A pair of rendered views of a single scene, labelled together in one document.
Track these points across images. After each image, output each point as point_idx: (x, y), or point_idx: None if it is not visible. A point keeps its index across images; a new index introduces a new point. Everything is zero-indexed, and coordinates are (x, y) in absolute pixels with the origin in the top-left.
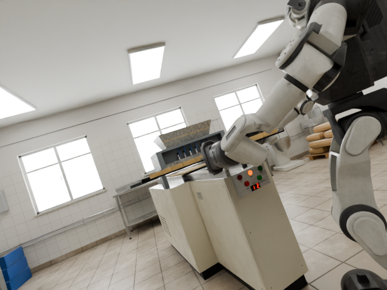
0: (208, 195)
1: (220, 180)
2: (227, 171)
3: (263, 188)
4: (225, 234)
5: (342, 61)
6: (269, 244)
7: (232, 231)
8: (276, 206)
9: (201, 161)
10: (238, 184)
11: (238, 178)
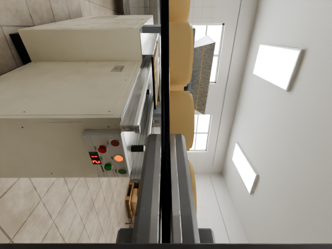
0: (111, 80)
1: (120, 109)
2: (130, 128)
3: (92, 164)
4: (48, 84)
5: None
6: (4, 145)
7: (42, 97)
8: (63, 170)
9: (158, 136)
10: (103, 137)
11: (113, 140)
